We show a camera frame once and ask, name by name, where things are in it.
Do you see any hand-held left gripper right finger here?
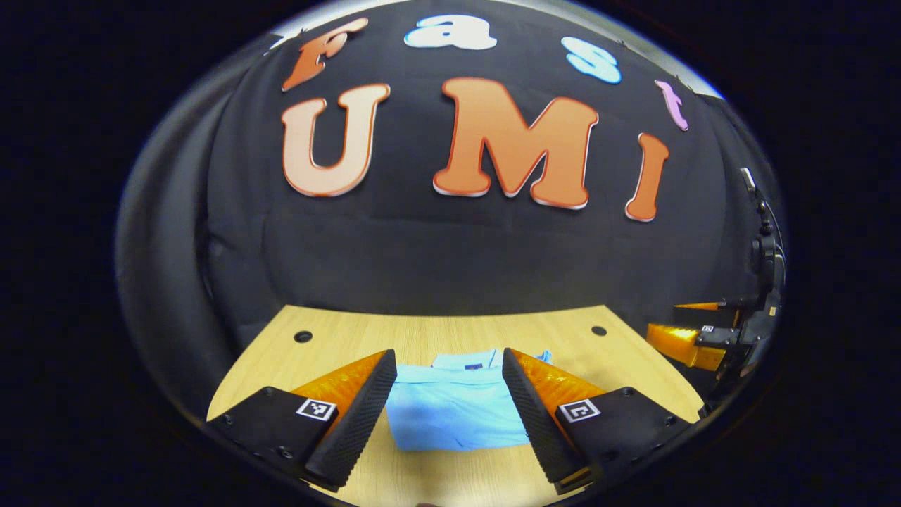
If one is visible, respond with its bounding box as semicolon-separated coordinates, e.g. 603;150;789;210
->
502;348;701;496

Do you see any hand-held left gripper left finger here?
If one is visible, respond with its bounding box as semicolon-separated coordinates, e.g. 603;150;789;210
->
206;349;398;492

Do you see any light blue polo T-shirt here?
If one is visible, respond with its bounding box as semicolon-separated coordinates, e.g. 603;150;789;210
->
386;349;553;452

